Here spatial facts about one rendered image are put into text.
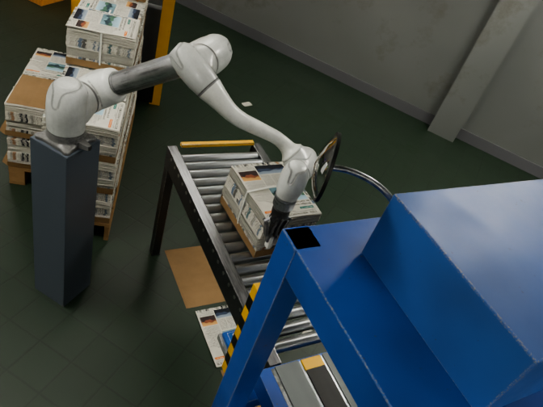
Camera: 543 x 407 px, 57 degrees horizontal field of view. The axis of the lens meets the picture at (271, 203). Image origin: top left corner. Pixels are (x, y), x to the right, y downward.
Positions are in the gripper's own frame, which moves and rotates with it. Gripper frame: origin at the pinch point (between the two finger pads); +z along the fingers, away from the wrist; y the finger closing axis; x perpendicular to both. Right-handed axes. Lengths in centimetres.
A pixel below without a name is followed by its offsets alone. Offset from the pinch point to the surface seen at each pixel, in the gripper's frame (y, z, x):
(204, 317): 1, 92, -28
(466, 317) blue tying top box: 20, -76, 91
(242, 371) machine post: 38, -7, 57
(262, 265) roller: 0.3, 13.2, 1.9
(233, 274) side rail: 15.1, 13.0, 4.7
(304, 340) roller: -0.6, 13.4, 41.2
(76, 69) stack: 52, 10, -158
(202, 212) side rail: 15.9, 13.0, -33.8
